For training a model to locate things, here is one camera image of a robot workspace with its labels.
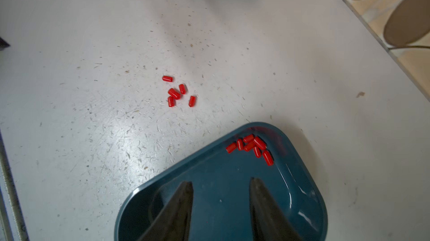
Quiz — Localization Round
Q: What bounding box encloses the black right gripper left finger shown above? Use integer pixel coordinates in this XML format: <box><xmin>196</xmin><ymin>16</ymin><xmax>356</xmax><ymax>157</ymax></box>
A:
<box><xmin>139</xmin><ymin>181</ymin><xmax>194</xmax><ymax>241</ymax></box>

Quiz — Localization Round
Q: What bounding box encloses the teal plastic storage box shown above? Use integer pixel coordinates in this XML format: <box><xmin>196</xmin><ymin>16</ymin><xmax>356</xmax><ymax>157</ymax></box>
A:
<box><xmin>114</xmin><ymin>122</ymin><xmax>328</xmax><ymax>241</ymax></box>

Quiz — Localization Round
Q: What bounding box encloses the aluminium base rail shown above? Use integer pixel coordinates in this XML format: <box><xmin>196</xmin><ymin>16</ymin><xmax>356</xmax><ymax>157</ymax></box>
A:
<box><xmin>1</xmin><ymin>138</ymin><xmax>30</xmax><ymax>241</ymax></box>

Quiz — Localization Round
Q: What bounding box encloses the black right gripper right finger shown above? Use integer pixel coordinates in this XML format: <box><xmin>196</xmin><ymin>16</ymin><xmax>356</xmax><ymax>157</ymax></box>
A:
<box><xmin>249</xmin><ymin>177</ymin><xmax>301</xmax><ymax>241</ymax></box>

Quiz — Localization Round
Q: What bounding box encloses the red sleeve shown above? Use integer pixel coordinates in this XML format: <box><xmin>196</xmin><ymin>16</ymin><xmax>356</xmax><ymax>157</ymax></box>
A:
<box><xmin>236</xmin><ymin>138</ymin><xmax>244</xmax><ymax>151</ymax></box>
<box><xmin>162</xmin><ymin>75</ymin><xmax>174</xmax><ymax>82</ymax></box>
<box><xmin>168</xmin><ymin>88</ymin><xmax>181</xmax><ymax>100</ymax></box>
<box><xmin>254</xmin><ymin>136</ymin><xmax>267</xmax><ymax>151</ymax></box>
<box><xmin>226</xmin><ymin>142</ymin><xmax>237</xmax><ymax>153</ymax></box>
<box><xmin>189</xmin><ymin>95</ymin><xmax>196</xmax><ymax>107</ymax></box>
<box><xmin>168</xmin><ymin>96</ymin><xmax>176</xmax><ymax>107</ymax></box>
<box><xmin>262</xmin><ymin>150</ymin><xmax>274</xmax><ymax>166</ymax></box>
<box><xmin>179</xmin><ymin>84</ymin><xmax>187</xmax><ymax>95</ymax></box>
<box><xmin>243</xmin><ymin>134</ymin><xmax>255</xmax><ymax>143</ymax></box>
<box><xmin>253</xmin><ymin>146</ymin><xmax>262</xmax><ymax>158</ymax></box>

